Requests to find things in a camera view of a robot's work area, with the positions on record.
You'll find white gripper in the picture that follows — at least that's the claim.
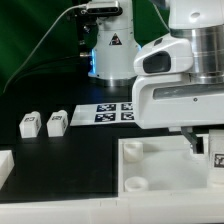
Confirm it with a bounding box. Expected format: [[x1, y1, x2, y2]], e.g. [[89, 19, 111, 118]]
[[132, 74, 224, 154]]

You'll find white square tabletop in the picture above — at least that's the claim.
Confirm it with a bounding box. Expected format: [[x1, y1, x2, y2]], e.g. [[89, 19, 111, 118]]
[[118, 134, 224, 195]]

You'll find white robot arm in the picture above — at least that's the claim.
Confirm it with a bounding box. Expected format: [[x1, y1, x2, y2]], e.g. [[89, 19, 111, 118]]
[[83, 0, 224, 153]]

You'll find white sheet with markers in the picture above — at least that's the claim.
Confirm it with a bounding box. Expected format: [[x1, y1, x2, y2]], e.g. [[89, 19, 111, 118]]
[[70, 102, 134, 126]]

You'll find white obstacle block left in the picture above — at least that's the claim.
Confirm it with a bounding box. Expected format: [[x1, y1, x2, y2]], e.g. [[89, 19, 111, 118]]
[[0, 150, 15, 189]]

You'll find white front fence rail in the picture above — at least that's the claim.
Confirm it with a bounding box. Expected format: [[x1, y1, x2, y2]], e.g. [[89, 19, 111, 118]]
[[0, 191, 224, 224]]

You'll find grey camera on base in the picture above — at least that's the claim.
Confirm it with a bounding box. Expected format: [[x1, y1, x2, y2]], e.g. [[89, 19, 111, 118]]
[[84, 1, 121, 16]]

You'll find grey camera cable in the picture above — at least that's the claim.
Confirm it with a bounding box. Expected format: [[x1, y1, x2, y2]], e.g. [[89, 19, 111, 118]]
[[2, 3, 88, 94]]

